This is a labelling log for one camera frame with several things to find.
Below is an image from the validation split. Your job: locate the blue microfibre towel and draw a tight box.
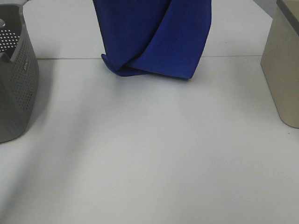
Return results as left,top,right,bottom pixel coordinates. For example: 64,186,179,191
93,0,212,79

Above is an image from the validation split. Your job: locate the grey perforated laundry basket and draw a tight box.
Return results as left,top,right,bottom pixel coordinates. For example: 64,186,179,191
0,3,39,143

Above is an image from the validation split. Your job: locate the beige plastic bin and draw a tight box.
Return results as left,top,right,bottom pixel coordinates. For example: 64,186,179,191
261,0,299,128

